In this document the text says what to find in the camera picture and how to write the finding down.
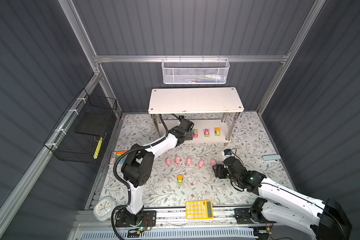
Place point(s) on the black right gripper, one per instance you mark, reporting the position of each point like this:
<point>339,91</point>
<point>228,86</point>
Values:
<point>218,169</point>

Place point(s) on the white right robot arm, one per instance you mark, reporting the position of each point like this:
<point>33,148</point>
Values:
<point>322,220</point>

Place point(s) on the colourful marker pack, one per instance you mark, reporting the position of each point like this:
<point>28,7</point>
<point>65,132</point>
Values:
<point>114,156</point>

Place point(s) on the pens in white basket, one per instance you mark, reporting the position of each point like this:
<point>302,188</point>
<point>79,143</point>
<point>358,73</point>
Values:
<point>208,79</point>

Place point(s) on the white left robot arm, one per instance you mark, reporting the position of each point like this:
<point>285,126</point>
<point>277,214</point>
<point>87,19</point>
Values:
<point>134,167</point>

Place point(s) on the yellow green highlighter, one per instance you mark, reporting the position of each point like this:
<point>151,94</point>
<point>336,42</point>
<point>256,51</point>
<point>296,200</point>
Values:
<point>98,148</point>

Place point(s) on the pink green toy truck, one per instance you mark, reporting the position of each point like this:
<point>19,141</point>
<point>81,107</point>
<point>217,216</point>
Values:
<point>195,133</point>

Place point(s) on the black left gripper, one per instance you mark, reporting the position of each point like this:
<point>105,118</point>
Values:
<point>189,135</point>

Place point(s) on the white two-tier shelf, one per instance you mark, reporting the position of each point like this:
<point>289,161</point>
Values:
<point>207,108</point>

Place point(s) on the green orange mixer truck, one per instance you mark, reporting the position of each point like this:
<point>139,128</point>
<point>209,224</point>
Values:
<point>180,180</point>

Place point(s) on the light blue case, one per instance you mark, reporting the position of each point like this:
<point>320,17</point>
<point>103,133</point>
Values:
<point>271,158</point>

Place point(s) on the black wire wall basket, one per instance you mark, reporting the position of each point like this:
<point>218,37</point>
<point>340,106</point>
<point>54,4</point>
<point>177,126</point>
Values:
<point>90,117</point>

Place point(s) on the white wire wall basket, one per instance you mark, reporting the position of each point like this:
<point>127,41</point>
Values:
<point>176,71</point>

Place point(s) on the yellow calculator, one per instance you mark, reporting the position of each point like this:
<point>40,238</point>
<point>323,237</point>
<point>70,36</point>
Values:
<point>199,210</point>

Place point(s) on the white round clock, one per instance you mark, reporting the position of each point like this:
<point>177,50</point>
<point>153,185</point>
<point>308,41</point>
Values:
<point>103,209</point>

